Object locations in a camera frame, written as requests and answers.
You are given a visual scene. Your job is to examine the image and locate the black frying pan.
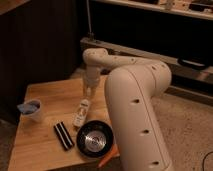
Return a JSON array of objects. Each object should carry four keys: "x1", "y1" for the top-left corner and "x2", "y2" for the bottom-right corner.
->
[{"x1": 76, "y1": 120, "x2": 114, "y2": 158}]

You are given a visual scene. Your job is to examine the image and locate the white plastic bottle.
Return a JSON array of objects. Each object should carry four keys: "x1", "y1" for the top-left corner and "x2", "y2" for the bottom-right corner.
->
[{"x1": 73, "y1": 99, "x2": 91, "y2": 127}]

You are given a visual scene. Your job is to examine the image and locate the black handle object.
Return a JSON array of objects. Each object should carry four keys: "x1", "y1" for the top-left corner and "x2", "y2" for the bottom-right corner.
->
[{"x1": 177, "y1": 58, "x2": 210, "y2": 70}]

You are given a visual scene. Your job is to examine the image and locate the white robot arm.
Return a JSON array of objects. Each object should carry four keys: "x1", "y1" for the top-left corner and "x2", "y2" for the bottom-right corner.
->
[{"x1": 83, "y1": 48, "x2": 174, "y2": 171}]

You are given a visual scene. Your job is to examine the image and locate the metal pole stand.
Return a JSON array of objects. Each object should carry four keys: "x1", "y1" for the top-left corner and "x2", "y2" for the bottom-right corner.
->
[{"x1": 86, "y1": 0, "x2": 94, "y2": 41}]

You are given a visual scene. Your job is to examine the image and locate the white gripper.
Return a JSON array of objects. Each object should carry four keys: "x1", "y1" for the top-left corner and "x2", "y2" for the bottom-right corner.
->
[{"x1": 83, "y1": 66, "x2": 100, "y2": 99}]

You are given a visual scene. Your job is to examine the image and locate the blue cloth in cup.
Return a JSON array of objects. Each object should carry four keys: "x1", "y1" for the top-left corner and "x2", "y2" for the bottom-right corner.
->
[{"x1": 17, "y1": 103, "x2": 40, "y2": 115}]

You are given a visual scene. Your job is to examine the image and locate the orange carrot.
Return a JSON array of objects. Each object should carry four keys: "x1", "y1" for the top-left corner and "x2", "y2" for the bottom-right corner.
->
[{"x1": 98, "y1": 144, "x2": 119, "y2": 168}]

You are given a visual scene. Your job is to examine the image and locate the black white striped block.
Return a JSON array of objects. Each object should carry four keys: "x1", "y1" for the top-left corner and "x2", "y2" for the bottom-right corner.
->
[{"x1": 53, "y1": 122, "x2": 74, "y2": 151}]

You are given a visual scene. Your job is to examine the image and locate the wooden table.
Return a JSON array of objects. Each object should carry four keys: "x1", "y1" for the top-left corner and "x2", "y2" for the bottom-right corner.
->
[{"x1": 8, "y1": 78, "x2": 121, "y2": 171}]

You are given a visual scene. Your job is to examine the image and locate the wooden shelf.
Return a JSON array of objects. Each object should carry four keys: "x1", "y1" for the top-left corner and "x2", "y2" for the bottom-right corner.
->
[{"x1": 94, "y1": 0, "x2": 213, "y2": 21}]

